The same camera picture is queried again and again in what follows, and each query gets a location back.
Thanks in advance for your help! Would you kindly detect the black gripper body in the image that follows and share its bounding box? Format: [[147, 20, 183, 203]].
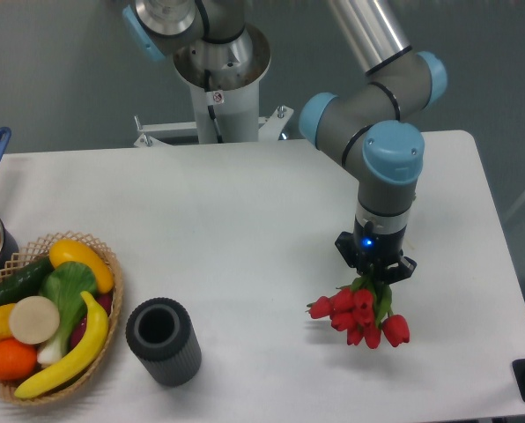
[[353, 220, 406, 270]]

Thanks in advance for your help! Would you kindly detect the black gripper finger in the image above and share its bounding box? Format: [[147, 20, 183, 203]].
[[372, 256, 417, 283], [335, 232, 370, 276]]

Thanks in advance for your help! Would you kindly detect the red tulip bouquet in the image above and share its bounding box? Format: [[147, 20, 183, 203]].
[[307, 274, 410, 350]]

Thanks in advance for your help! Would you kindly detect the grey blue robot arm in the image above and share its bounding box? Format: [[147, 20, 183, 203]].
[[122, 1, 447, 285]]

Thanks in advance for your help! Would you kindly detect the dark grey ribbed vase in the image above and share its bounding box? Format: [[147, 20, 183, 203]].
[[125, 297, 202, 387]]

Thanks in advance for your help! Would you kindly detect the dark red vegetable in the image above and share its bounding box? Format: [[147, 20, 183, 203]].
[[69, 292, 114, 350]]

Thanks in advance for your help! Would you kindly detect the yellow banana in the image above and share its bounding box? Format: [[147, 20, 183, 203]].
[[14, 291, 109, 400]]

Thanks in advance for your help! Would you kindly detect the yellow squash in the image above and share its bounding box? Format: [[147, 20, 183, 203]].
[[48, 239, 115, 294]]

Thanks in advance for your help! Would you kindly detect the green bok choy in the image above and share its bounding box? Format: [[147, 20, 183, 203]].
[[37, 261, 97, 367]]

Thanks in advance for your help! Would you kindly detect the beige round disc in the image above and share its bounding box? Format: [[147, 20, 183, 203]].
[[8, 296, 60, 345]]

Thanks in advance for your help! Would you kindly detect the green cucumber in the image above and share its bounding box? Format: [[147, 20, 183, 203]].
[[0, 256, 54, 306]]

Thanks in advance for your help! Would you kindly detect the orange fruit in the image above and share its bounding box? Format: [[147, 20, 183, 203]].
[[0, 338, 37, 382]]

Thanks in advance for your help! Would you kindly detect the woven wicker basket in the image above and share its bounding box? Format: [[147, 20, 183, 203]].
[[0, 231, 123, 406]]

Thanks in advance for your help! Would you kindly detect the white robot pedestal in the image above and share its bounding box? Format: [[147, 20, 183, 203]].
[[134, 23, 293, 147]]

